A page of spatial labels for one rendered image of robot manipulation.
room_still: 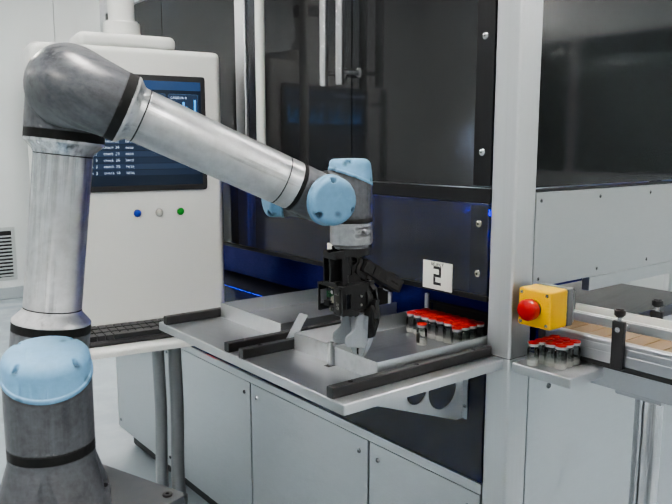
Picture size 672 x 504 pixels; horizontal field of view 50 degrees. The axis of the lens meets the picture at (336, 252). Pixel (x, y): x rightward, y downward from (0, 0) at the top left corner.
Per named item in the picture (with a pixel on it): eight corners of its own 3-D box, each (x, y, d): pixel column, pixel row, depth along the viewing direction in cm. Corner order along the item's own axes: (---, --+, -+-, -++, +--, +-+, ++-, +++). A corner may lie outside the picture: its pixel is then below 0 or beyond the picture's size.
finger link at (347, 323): (328, 361, 131) (327, 312, 129) (353, 354, 135) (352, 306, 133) (338, 365, 129) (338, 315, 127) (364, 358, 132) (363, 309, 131)
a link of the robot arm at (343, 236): (353, 218, 132) (383, 222, 125) (354, 243, 132) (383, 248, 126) (321, 222, 127) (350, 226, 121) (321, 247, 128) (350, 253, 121)
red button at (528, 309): (527, 316, 135) (527, 295, 134) (545, 320, 132) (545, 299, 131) (514, 319, 133) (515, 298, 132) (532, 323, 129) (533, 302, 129)
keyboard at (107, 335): (209, 319, 203) (208, 311, 203) (226, 330, 191) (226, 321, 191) (59, 337, 184) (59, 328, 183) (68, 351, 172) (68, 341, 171)
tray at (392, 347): (414, 324, 168) (414, 309, 167) (502, 348, 147) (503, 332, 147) (294, 349, 147) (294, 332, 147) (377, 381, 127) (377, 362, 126)
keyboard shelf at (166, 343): (205, 319, 214) (204, 311, 214) (240, 341, 190) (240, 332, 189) (44, 339, 192) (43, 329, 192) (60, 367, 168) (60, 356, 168)
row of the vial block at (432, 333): (411, 330, 161) (411, 310, 161) (471, 347, 147) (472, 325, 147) (404, 331, 160) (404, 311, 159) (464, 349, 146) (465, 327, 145)
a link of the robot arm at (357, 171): (317, 158, 127) (361, 157, 130) (318, 220, 128) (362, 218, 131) (334, 160, 119) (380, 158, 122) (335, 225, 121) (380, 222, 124)
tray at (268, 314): (331, 298, 195) (331, 285, 195) (396, 316, 175) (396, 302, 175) (220, 316, 175) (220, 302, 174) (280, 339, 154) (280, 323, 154)
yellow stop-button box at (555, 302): (540, 318, 140) (541, 282, 139) (572, 325, 135) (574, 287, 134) (515, 324, 136) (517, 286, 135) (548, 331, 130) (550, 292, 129)
